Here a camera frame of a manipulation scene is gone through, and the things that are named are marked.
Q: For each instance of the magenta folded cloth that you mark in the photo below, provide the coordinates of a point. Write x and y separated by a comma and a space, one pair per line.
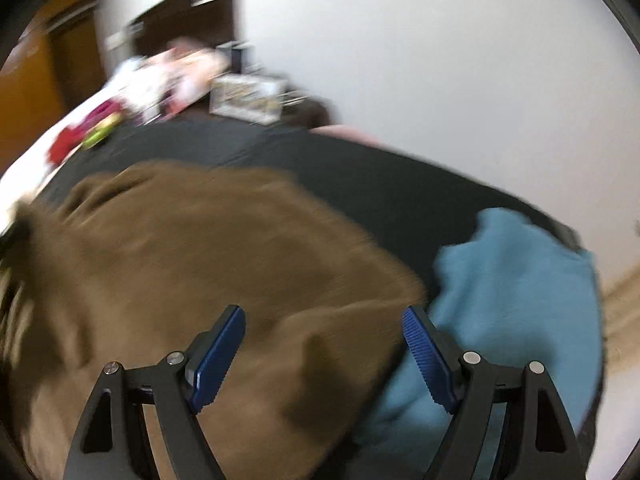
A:
101, 112

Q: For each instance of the photo frame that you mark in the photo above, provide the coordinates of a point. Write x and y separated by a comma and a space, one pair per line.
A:
254, 99

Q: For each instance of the blue towel cloth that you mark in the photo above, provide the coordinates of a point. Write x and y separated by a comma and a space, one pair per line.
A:
514, 294

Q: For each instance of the dark wooden headboard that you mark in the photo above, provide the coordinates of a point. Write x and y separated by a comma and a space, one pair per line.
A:
207, 22

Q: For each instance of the white tablet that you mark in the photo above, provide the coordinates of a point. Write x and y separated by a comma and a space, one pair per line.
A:
240, 56

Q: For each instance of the brown fleece garment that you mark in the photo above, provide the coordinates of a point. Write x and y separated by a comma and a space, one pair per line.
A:
134, 265

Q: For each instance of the white quilt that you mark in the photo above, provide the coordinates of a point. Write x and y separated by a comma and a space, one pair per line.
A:
136, 81

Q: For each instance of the red folded cloth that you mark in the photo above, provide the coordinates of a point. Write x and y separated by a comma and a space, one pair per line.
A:
65, 142

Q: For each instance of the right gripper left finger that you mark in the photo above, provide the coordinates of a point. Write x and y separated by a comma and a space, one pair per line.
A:
112, 440

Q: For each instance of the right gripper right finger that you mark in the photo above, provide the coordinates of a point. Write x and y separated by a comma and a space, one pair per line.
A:
537, 440

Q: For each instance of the orange wooden wardrobe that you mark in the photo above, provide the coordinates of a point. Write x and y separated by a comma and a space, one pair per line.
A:
55, 65

